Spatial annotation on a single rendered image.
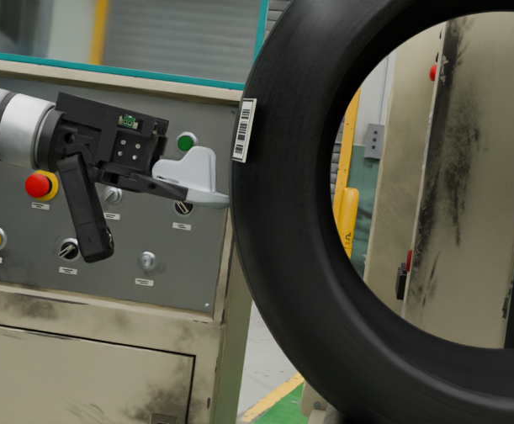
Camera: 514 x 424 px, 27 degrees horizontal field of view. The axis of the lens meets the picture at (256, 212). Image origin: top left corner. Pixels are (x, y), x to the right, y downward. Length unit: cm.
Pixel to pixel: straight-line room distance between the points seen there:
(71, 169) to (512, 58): 57
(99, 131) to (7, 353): 73
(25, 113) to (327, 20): 34
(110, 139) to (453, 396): 43
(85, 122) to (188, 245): 64
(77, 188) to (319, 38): 31
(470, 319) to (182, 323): 53
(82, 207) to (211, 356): 63
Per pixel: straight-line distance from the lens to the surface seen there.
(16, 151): 113
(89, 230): 112
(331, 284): 98
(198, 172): 109
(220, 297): 168
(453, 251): 135
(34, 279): 180
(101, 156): 110
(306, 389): 135
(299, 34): 100
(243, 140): 99
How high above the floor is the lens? 117
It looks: 3 degrees down
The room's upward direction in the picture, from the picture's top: 8 degrees clockwise
